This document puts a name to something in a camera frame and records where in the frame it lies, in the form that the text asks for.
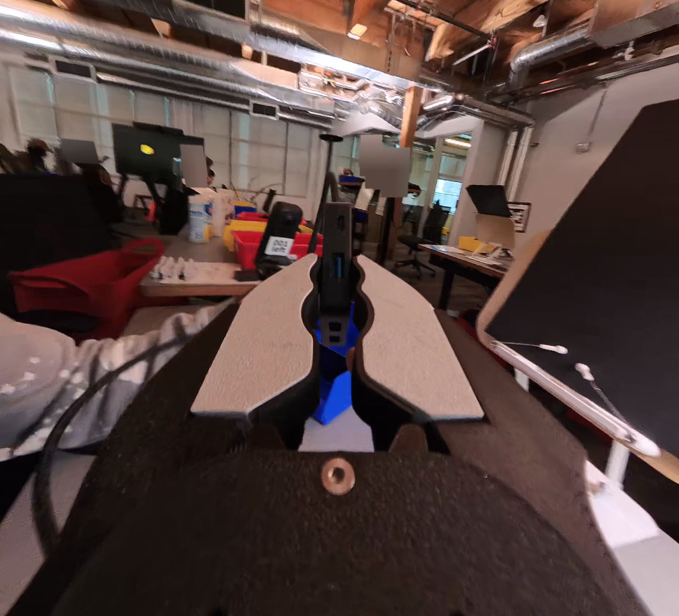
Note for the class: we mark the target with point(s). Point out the long red ribbed bin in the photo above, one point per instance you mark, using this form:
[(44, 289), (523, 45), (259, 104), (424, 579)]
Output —
[(249, 216), (246, 250)]

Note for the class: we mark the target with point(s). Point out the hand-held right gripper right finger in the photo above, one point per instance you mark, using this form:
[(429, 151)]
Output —
[(414, 361)]

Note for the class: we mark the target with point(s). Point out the black office chair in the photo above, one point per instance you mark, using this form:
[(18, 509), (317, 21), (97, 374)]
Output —
[(432, 223)]

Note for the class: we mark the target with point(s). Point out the framed tag poster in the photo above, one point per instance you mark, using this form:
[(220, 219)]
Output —
[(522, 216)]

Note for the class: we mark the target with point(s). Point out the wooden support post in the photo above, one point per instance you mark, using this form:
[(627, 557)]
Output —
[(411, 112)]

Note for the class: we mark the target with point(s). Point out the black standing desk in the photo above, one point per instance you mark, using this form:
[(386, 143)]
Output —
[(386, 234)]

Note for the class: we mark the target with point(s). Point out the red fabric bag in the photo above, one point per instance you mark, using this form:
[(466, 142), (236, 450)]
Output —
[(468, 323)]

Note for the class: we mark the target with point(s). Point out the blue plastic bin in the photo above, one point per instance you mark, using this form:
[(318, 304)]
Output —
[(334, 393)]

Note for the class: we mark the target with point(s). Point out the black television screen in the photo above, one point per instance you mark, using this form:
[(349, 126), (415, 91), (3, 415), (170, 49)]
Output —
[(132, 155)]

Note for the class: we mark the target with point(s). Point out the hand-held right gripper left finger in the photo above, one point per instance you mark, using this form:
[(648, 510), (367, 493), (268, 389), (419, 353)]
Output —
[(260, 351)]

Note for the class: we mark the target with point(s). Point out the white folding stand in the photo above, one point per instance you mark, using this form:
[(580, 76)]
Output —
[(490, 251), (626, 536)]

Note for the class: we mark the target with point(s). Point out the wooden top desk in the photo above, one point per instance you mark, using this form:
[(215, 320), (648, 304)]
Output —
[(467, 259)]

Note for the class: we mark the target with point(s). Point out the metal rack with blue bins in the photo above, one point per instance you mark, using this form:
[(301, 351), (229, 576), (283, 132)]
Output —
[(350, 180)]

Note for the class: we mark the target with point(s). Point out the row of small white parts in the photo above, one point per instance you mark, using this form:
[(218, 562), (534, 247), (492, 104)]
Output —
[(175, 269)]

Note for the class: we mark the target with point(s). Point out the silver vertical pipe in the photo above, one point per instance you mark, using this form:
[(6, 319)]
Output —
[(517, 160)]

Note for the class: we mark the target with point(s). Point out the flat black case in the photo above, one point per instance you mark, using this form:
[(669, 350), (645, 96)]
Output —
[(246, 275)]

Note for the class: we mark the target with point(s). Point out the long yellow bin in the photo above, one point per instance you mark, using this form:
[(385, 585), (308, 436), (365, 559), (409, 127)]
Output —
[(231, 235)]

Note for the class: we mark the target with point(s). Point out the small yellow bin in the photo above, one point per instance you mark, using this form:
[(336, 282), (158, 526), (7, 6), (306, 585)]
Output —
[(469, 243)]

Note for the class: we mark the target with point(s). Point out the person's left forearm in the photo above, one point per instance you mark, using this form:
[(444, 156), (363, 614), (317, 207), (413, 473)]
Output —
[(79, 372)]

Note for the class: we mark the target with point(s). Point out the small black adapter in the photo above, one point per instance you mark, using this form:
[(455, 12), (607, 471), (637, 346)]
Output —
[(337, 287)]

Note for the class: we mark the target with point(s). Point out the white printed carton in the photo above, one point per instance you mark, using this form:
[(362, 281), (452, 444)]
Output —
[(223, 213)]

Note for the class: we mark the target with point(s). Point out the white wipes canister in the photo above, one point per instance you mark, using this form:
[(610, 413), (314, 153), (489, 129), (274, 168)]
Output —
[(199, 223)]

